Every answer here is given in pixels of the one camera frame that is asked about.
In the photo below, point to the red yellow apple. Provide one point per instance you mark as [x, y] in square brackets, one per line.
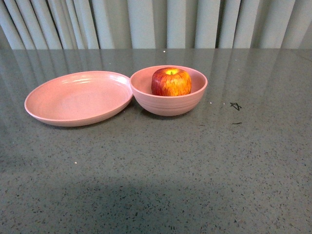
[171, 82]

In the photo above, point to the pink bowl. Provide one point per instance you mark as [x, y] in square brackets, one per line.
[141, 82]

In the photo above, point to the pink plate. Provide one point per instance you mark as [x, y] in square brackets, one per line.
[79, 99]

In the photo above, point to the white pleated curtain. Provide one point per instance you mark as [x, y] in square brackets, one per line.
[150, 24]

